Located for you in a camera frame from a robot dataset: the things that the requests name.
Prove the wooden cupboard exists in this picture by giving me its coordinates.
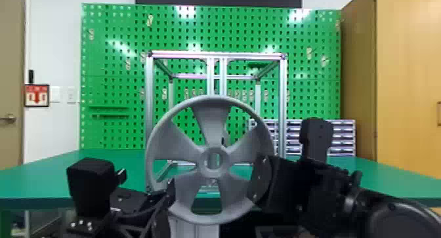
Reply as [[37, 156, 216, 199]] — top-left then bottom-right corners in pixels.
[[341, 0, 441, 180]]

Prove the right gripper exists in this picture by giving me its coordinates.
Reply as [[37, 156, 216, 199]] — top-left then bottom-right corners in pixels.
[[247, 153, 312, 213]]

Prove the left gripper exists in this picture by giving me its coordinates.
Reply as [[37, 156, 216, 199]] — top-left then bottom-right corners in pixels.
[[110, 179, 177, 217]]

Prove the white drawer cabinet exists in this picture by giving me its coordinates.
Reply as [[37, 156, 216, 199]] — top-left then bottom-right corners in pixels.
[[248, 118, 357, 157]]

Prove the brown door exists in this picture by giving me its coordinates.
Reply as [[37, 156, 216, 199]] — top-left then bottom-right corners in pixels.
[[0, 0, 27, 170]]

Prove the red wall sign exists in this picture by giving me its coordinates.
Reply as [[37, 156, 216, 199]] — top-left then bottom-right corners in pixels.
[[24, 83, 51, 108]]

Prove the white wall switch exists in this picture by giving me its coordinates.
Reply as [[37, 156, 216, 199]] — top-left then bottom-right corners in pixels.
[[49, 85, 62, 104], [66, 87, 79, 104]]

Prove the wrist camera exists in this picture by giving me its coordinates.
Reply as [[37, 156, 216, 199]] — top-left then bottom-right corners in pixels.
[[66, 157, 128, 218], [298, 117, 335, 163]]

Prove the silver frame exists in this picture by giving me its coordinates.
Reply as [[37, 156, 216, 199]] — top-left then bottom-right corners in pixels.
[[144, 50, 289, 194]]

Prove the grey wheel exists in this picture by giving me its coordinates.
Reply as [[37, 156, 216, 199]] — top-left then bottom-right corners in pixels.
[[144, 95, 276, 226]]

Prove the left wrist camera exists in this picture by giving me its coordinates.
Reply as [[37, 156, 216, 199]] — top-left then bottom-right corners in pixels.
[[66, 157, 128, 218]]

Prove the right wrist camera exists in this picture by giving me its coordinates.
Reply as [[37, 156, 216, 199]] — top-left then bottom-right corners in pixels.
[[298, 117, 335, 163]]

